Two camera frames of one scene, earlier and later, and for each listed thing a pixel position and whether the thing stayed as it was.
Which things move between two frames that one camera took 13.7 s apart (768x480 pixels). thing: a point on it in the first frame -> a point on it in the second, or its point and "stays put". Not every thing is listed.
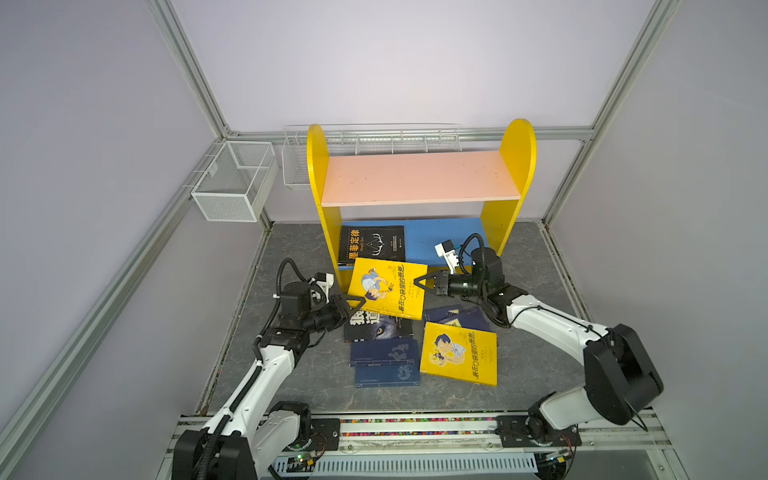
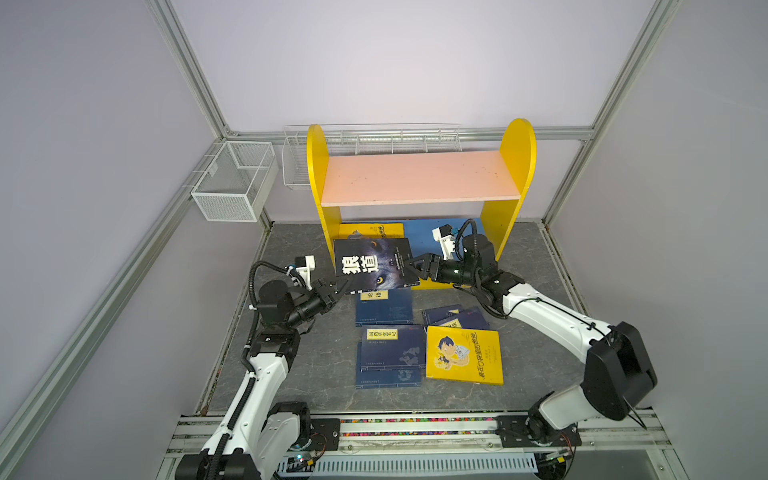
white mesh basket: [236, 184] stays put
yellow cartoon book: [460, 353] stays put
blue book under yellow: [461, 316] stays put
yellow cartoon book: [389, 287] -> [373, 230]
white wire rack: [364, 139] stays put
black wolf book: [363, 325] -> [366, 264]
